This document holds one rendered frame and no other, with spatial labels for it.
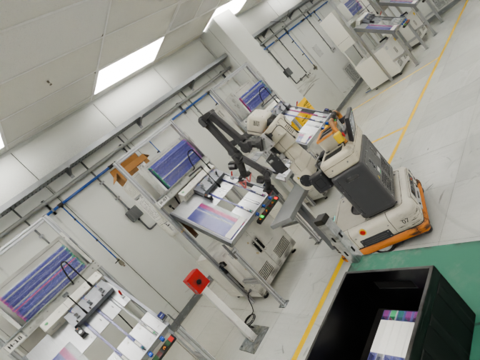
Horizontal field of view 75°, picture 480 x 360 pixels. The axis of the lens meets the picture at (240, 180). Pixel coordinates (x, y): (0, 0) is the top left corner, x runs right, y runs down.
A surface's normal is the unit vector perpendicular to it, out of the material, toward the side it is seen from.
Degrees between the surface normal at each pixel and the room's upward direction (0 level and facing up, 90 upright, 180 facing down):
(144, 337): 47
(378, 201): 90
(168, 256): 90
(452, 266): 0
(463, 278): 0
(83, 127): 90
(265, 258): 90
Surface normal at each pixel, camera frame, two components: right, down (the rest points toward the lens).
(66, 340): -0.11, -0.71
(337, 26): -0.55, 0.62
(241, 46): 0.49, -0.29
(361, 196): -0.34, 0.43
